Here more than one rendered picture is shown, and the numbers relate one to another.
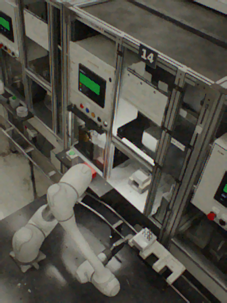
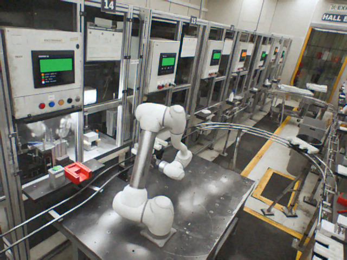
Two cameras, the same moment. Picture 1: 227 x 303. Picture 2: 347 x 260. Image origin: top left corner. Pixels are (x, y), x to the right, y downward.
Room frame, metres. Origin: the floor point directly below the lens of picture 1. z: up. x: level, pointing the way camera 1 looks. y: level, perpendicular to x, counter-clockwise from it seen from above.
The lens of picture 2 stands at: (1.37, 1.63, 1.95)
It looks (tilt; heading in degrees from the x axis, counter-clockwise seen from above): 23 degrees down; 258
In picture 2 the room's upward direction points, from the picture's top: 9 degrees clockwise
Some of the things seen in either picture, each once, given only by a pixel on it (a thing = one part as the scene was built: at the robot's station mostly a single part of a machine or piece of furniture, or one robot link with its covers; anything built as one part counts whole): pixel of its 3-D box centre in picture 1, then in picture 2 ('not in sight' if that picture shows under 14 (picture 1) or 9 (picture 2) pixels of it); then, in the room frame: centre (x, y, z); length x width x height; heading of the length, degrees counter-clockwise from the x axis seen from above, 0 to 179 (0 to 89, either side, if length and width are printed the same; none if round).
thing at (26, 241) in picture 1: (26, 241); (160, 213); (1.10, 0.48, 0.85); 0.18 x 0.16 x 0.22; 158
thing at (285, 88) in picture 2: not in sight; (290, 104); (-2.83, -3.75, 0.48); 0.88 x 0.56 x 0.96; 155
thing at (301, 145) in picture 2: not in sight; (300, 145); (-0.71, -0.62, 0.84); 0.37 x 0.14 x 0.10; 105
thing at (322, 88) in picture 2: not in sight; (312, 100); (-4.00, -4.40, 0.48); 0.84 x 0.58 x 0.97; 55
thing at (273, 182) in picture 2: not in sight; (278, 188); (-0.90, -0.89, 0.01); 1.00 x 0.55 x 0.01; 47
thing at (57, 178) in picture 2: (72, 158); (56, 175); (1.77, 0.29, 0.97); 0.08 x 0.08 x 0.12; 47
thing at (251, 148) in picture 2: not in sight; (268, 127); (-2.03, -3.20, 0.01); 5.85 x 0.59 x 0.01; 47
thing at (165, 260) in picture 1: (155, 257); (150, 149); (1.10, -0.36, 0.84); 0.36 x 0.14 x 0.10; 47
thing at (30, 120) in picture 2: (85, 118); (55, 112); (1.78, 0.20, 1.37); 0.36 x 0.04 x 0.04; 47
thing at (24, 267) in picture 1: (28, 255); (160, 227); (1.08, 0.47, 0.71); 0.22 x 0.18 x 0.06; 47
